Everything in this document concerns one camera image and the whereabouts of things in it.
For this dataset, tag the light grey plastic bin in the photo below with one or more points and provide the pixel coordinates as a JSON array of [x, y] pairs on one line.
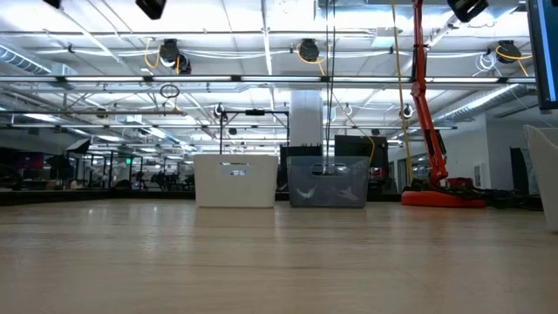
[[545, 174]]

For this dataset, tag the black background screen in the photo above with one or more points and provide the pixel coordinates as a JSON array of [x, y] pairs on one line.
[[357, 146]]

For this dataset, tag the black computer monitor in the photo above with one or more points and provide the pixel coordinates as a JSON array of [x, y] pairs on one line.
[[547, 52]]

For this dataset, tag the black background rig frame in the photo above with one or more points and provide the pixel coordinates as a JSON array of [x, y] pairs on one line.
[[255, 111]]

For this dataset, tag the white plastic bin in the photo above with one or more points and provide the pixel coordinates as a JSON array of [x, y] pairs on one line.
[[235, 192]]

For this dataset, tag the smoky translucent plastic bin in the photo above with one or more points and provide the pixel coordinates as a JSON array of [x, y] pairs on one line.
[[327, 174]]

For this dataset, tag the grey staple remover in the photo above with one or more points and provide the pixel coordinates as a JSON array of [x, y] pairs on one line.
[[350, 194]]

